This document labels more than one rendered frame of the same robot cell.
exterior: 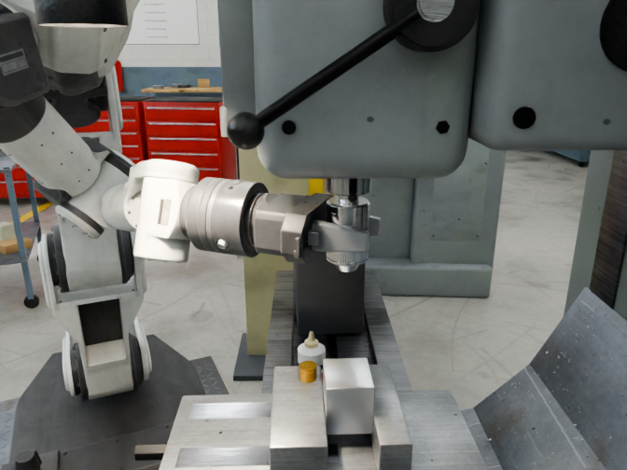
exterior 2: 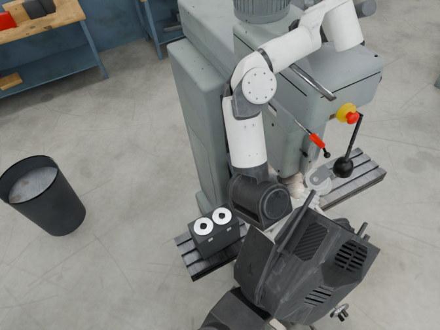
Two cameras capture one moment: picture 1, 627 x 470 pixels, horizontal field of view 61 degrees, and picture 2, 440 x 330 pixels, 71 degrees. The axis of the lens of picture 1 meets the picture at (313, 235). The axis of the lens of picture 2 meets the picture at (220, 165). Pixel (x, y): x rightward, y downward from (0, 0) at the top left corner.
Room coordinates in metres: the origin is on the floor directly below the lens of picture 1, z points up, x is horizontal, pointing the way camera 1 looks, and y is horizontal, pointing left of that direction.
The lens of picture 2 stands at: (1.15, 0.69, 2.41)
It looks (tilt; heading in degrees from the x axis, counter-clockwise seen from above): 50 degrees down; 251
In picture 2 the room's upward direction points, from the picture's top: 9 degrees counter-clockwise
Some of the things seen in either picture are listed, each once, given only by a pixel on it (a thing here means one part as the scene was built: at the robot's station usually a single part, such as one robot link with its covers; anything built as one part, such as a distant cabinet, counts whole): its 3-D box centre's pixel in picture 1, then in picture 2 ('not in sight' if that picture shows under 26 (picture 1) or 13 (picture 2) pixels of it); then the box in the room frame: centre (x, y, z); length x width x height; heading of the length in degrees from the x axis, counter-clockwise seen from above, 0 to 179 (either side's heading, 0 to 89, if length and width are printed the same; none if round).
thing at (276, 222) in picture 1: (271, 223); (293, 185); (0.59, 0.05, 1.23); 0.13 x 0.12 x 0.10; 161
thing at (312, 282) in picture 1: (325, 261); (215, 230); (0.98, -0.02, 1.03); 0.22 x 0.12 x 0.20; 4
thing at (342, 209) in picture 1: (348, 204); not in sight; (0.56, -0.04, 1.26); 0.05 x 0.05 x 0.01
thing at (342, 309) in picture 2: not in sight; (334, 304); (0.55, 0.46, 0.63); 0.16 x 0.12 x 0.12; 91
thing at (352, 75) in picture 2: not in sight; (298, 59); (0.56, -0.05, 1.81); 0.47 x 0.26 x 0.16; 91
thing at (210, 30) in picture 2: not in sight; (232, 41); (0.57, -0.54, 1.66); 0.80 x 0.23 x 0.20; 91
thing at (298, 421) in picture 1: (298, 416); not in sight; (0.52, 0.02, 1.02); 0.15 x 0.06 x 0.04; 2
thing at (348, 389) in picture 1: (346, 394); not in sight; (0.52, -0.04, 1.05); 0.06 x 0.05 x 0.06; 2
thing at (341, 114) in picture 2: not in sight; (346, 112); (0.56, 0.19, 1.76); 0.06 x 0.02 x 0.06; 1
